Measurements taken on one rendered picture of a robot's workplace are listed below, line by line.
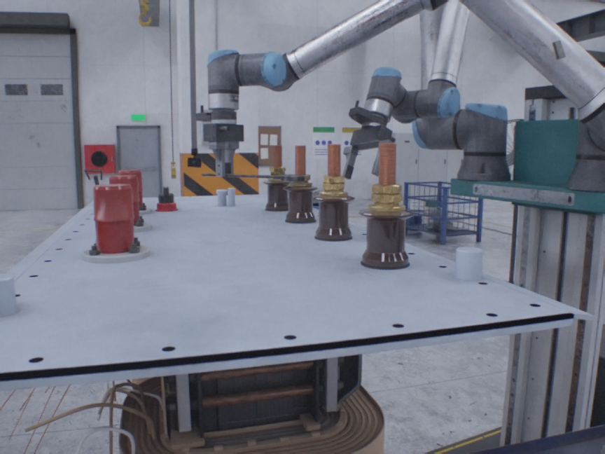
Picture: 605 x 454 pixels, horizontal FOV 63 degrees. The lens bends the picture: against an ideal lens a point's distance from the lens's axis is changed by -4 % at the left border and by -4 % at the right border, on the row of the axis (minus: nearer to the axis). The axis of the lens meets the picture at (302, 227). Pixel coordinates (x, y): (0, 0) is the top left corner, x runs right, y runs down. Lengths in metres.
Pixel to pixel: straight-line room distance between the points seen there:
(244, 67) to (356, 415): 0.95
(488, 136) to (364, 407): 1.15
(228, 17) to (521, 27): 5.26
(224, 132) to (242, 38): 4.94
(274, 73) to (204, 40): 4.90
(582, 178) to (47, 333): 1.38
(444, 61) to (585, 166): 0.53
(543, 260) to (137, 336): 1.66
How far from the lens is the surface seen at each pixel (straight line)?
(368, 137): 1.57
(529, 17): 1.42
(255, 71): 1.47
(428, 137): 1.98
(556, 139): 1.87
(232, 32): 6.40
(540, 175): 1.90
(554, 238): 1.99
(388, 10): 1.57
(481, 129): 1.89
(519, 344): 2.11
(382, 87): 1.62
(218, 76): 1.51
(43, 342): 0.60
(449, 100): 1.65
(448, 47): 1.74
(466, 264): 0.82
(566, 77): 1.42
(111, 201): 0.96
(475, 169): 1.89
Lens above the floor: 1.56
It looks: 9 degrees down
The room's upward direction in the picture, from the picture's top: straight up
